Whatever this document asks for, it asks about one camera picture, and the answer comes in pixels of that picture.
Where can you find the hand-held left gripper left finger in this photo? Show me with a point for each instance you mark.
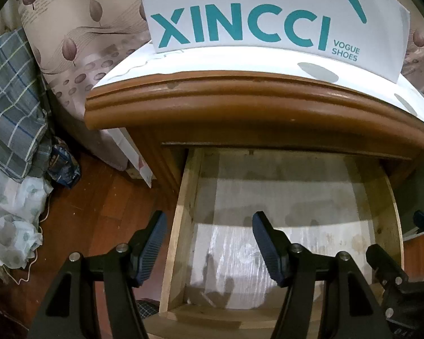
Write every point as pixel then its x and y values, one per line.
pixel 150 250

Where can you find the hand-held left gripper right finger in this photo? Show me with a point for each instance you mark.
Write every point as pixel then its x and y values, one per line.
pixel 268 250

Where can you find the wooden drawer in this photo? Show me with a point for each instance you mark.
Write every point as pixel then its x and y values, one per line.
pixel 286 197

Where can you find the white shoe box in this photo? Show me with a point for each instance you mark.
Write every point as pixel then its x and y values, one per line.
pixel 268 0

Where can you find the grey appliance box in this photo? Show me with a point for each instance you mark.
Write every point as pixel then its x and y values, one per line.
pixel 420 190

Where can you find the person's dark plaid trousers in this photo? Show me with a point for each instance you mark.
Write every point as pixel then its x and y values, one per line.
pixel 148 309

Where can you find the white flat carton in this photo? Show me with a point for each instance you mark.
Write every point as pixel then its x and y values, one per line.
pixel 127 152

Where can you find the blue printed packet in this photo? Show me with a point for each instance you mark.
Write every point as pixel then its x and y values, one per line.
pixel 63 166

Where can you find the white sheer patterned cloth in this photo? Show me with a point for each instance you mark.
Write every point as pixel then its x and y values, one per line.
pixel 10 219

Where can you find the wooden nightstand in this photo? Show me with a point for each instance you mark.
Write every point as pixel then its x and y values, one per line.
pixel 233 109

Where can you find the grey plaid cloth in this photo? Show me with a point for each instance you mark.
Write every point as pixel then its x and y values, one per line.
pixel 14 106

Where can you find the beige leaf printed fabric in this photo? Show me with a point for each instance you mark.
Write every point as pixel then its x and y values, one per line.
pixel 74 17

